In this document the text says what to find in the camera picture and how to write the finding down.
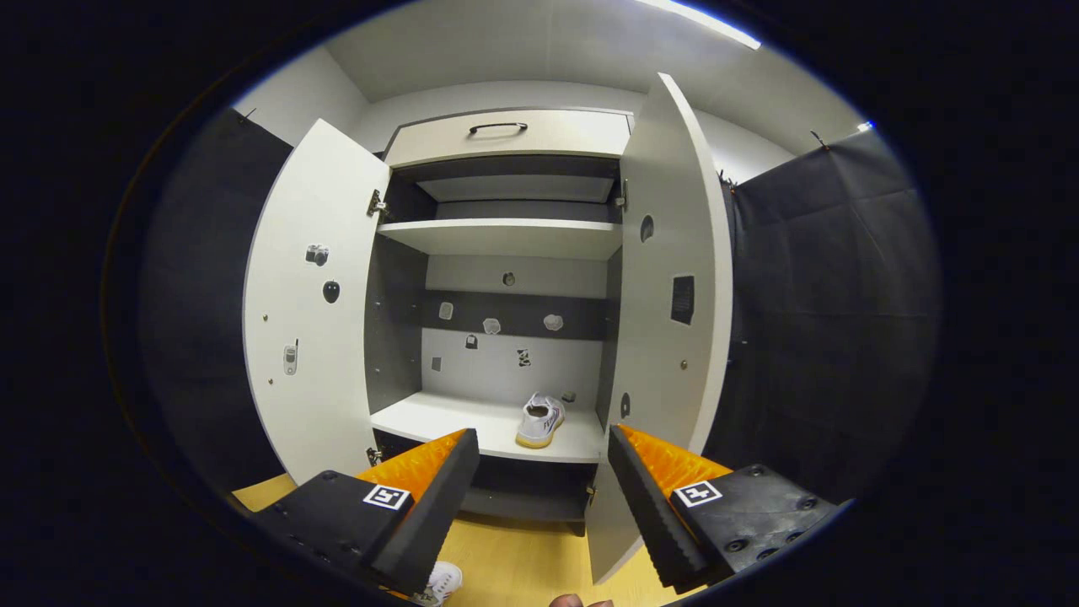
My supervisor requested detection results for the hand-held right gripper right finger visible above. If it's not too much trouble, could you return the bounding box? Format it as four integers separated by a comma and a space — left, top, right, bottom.
607, 424, 848, 595

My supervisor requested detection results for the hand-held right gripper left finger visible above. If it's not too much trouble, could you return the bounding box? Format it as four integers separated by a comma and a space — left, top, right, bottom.
249, 428, 483, 598

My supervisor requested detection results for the white shoe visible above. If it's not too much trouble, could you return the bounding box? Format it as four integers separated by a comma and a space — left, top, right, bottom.
413, 561, 464, 607
515, 393, 566, 449

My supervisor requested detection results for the cabinet door with cat sticker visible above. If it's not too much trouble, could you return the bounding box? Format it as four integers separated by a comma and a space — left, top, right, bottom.
586, 72, 734, 585

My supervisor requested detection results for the cabinet door with camera sticker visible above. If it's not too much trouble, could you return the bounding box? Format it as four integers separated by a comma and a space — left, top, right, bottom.
243, 118, 393, 488

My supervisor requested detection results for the white and grey shoe cabinet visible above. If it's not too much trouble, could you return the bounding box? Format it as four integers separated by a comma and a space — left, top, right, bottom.
364, 107, 635, 538

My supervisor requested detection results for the beige cabinet drawer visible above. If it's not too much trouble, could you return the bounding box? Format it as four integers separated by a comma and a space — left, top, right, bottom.
384, 109, 633, 169

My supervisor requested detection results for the black backdrop cloth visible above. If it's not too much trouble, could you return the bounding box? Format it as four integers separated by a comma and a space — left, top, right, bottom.
139, 108, 294, 494
704, 126, 943, 507

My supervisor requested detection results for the ceiling light strip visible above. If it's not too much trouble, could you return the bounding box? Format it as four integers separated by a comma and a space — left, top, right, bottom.
632, 0, 762, 50

